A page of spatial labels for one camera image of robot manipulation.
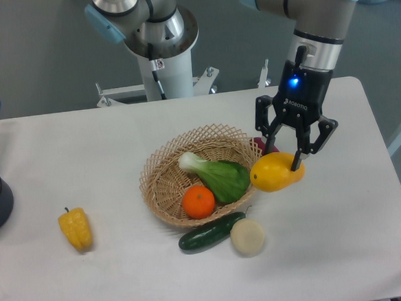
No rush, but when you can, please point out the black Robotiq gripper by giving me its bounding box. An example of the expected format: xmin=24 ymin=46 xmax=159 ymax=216
xmin=251 ymin=56 xmax=342 ymax=175

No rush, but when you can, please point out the yellow mango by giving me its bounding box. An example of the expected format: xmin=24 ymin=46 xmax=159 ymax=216
xmin=250 ymin=152 xmax=306 ymax=192

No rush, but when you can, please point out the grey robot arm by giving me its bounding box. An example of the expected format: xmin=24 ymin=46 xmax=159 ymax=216
xmin=84 ymin=0 xmax=358 ymax=170

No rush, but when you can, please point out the purple vegetable behind basket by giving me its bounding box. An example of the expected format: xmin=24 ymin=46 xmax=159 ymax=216
xmin=253 ymin=137 xmax=279 ymax=156

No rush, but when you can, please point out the green bok choy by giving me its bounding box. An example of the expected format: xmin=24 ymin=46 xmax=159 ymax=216
xmin=178 ymin=152 xmax=251 ymax=204

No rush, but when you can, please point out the pale round onion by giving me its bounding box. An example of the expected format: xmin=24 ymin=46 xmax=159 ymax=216
xmin=230 ymin=219 xmax=265 ymax=256

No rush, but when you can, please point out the orange fruit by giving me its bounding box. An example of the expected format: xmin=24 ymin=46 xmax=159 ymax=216
xmin=181 ymin=185 xmax=216 ymax=220

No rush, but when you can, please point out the dark green cucumber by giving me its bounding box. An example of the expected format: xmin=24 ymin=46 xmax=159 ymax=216
xmin=178 ymin=211 xmax=247 ymax=254

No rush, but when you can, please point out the woven wicker basket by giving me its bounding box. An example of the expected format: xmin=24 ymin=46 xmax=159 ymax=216
xmin=140 ymin=124 xmax=262 ymax=228

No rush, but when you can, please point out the yellow bell pepper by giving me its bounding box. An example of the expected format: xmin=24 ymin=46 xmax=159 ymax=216
xmin=58 ymin=207 xmax=93 ymax=252

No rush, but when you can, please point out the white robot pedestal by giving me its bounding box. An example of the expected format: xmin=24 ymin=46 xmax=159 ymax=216
xmin=92 ymin=44 xmax=273 ymax=109

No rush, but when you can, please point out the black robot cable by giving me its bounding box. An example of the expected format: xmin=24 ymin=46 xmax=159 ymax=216
xmin=146 ymin=42 xmax=168 ymax=102

